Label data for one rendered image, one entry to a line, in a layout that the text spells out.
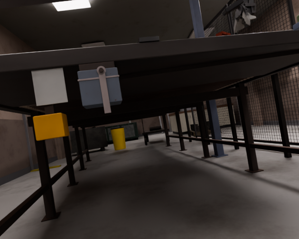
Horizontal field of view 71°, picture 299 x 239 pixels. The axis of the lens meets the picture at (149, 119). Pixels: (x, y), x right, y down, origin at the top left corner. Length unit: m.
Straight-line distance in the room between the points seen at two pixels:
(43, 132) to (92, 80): 0.23
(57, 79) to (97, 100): 0.15
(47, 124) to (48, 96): 0.10
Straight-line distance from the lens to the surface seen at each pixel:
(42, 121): 0.76
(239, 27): 1.43
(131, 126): 8.79
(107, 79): 0.75
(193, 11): 3.39
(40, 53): 0.82
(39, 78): 0.81
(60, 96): 0.78
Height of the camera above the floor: 0.62
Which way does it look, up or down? 1 degrees up
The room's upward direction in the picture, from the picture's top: 9 degrees counter-clockwise
